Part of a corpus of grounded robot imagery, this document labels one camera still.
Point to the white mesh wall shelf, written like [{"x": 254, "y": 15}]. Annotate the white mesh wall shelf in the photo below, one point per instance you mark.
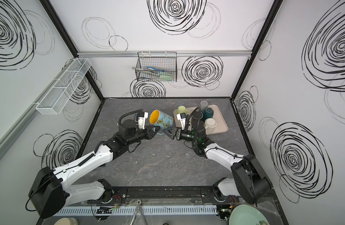
[{"x": 71, "y": 85}]

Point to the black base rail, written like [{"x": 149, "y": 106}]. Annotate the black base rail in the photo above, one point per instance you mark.
[{"x": 205, "y": 194}]

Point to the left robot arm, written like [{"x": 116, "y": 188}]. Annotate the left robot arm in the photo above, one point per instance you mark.
[{"x": 54, "y": 189}]

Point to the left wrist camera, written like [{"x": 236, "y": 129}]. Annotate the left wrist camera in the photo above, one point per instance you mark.
[{"x": 140, "y": 118}]

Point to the beige plastic tray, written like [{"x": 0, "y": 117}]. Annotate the beige plastic tray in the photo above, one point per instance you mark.
[{"x": 221, "y": 126}]

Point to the black mug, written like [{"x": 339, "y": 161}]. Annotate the black mug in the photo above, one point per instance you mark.
[{"x": 196, "y": 120}]

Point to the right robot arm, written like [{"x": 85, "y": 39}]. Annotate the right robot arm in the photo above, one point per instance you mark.
[{"x": 249, "y": 180}]

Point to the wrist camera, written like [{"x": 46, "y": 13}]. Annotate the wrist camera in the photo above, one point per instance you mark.
[
  {"x": 140, "y": 118},
  {"x": 182, "y": 118}
]

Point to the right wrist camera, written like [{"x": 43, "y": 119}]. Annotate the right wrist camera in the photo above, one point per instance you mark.
[{"x": 182, "y": 118}]

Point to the black wire basket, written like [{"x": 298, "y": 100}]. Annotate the black wire basket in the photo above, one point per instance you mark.
[{"x": 163, "y": 60}]

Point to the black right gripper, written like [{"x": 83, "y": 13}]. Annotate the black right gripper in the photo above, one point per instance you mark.
[{"x": 179, "y": 133}]

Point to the blue butterfly mug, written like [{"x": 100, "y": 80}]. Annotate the blue butterfly mug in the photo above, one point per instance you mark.
[{"x": 161, "y": 119}]

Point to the white mug red inside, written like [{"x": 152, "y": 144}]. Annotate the white mug red inside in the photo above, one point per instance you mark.
[{"x": 210, "y": 125}]

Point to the light green plate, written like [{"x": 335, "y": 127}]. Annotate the light green plate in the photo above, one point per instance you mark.
[{"x": 247, "y": 215}]

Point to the utensils in basket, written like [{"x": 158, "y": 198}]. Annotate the utensils in basket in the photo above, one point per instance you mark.
[{"x": 152, "y": 73}]

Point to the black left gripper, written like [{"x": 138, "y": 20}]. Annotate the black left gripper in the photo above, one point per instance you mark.
[{"x": 150, "y": 133}]

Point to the cream round object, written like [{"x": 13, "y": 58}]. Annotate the cream round object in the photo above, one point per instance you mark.
[{"x": 66, "y": 221}]

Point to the dark green mug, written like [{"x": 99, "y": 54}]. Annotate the dark green mug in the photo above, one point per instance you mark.
[{"x": 208, "y": 113}]

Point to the light green mug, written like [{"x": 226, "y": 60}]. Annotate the light green mug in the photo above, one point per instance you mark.
[{"x": 182, "y": 109}]

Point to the grey mug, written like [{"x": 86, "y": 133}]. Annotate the grey mug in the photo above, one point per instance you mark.
[{"x": 203, "y": 105}]

